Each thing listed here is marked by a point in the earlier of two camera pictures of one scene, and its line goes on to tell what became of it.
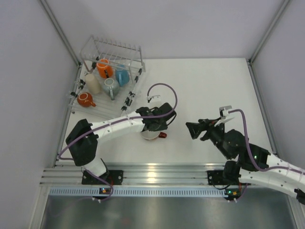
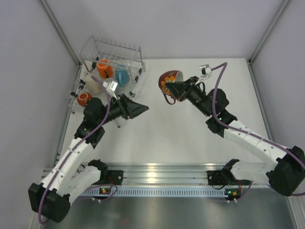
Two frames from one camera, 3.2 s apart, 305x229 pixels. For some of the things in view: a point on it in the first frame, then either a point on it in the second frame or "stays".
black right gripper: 204,130 → 186,88
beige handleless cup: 92,83 stays
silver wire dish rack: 108,76 stays
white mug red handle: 150,135 → 169,76
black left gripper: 155,126 → 124,108
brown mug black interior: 85,99 stays
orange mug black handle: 105,70 stays
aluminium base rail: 138,173 stays
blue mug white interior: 122,75 stays
